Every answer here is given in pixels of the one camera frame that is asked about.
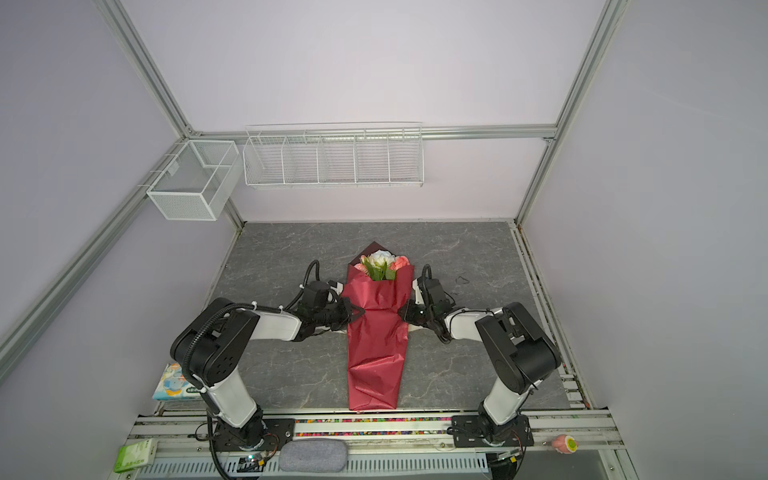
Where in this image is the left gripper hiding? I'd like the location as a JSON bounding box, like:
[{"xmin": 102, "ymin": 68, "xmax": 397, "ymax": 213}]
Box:
[{"xmin": 314, "ymin": 297, "xmax": 365, "ymax": 331}]

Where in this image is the single pink fake rose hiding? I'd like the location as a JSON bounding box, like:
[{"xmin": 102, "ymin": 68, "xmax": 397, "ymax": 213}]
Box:
[{"xmin": 390, "ymin": 256, "xmax": 410, "ymax": 271}]

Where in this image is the red wrapping paper sheet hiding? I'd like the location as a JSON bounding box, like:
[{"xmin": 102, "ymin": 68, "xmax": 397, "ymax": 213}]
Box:
[{"xmin": 342, "ymin": 258, "xmax": 414, "ymax": 411}]

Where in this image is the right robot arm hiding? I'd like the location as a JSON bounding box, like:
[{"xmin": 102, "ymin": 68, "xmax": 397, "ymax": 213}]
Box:
[{"xmin": 399, "ymin": 273, "xmax": 562, "ymax": 449}]

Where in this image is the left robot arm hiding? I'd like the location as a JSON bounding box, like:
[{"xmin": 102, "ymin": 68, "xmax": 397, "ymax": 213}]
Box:
[{"xmin": 170, "ymin": 280, "xmax": 365, "ymax": 451}]

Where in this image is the grey foam pad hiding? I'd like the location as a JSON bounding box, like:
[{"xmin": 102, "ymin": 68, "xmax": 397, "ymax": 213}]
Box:
[{"xmin": 279, "ymin": 438, "xmax": 349, "ymax": 473}]

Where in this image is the white mesh box basket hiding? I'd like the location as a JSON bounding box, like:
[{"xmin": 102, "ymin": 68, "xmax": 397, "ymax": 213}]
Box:
[{"xmin": 147, "ymin": 140, "xmax": 244, "ymax": 221}]

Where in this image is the pink round object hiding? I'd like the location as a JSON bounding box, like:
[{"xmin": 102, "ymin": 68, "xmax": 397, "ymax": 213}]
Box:
[{"xmin": 551, "ymin": 434, "xmax": 579, "ymax": 455}]

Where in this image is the green white packet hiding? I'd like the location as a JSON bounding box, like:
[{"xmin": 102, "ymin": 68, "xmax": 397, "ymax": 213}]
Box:
[{"xmin": 113, "ymin": 438, "xmax": 158, "ymax": 474}]

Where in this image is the white wire shelf basket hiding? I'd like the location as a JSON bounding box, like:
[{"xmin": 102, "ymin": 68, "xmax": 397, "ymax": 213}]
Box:
[{"xmin": 243, "ymin": 122, "xmax": 425, "ymax": 188}]

